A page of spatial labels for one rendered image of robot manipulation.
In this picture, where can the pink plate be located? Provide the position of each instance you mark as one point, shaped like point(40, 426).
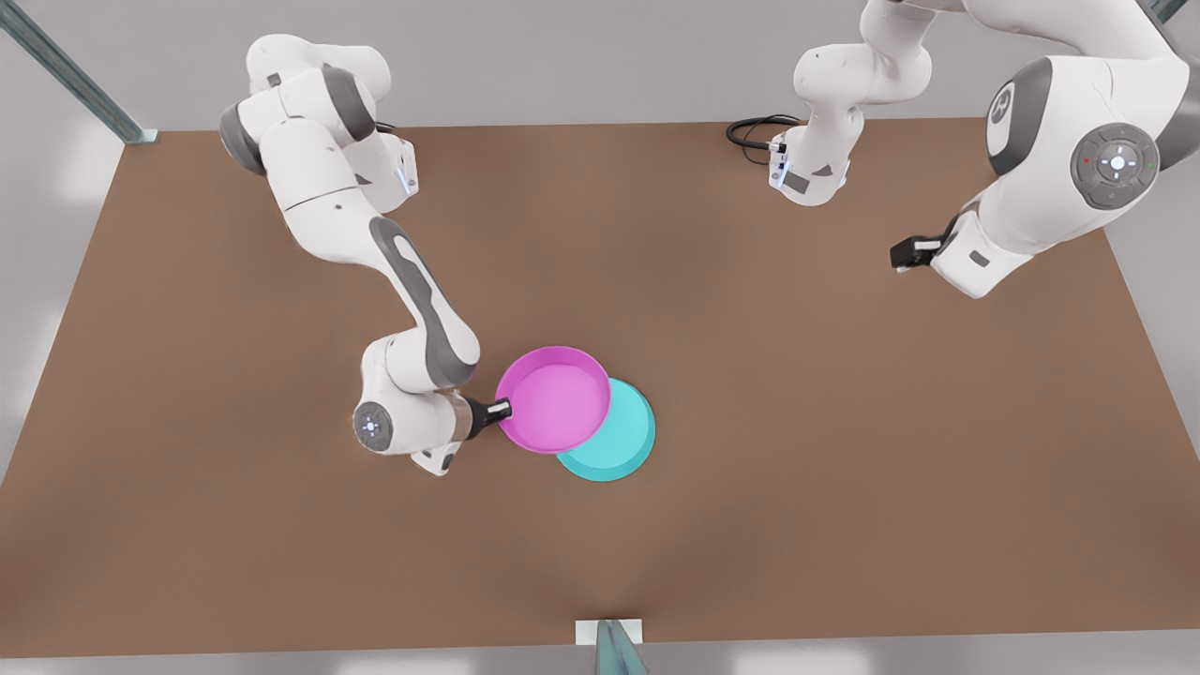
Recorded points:
point(553, 398)

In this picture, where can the blue plate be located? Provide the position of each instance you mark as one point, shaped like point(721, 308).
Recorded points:
point(614, 441)

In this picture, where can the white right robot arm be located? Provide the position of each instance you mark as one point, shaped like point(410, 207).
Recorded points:
point(328, 187)

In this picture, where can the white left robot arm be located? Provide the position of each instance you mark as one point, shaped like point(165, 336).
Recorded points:
point(1078, 159)

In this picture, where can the silver frame post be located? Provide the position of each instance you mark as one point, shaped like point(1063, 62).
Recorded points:
point(614, 649)
point(1167, 7)
point(75, 80)

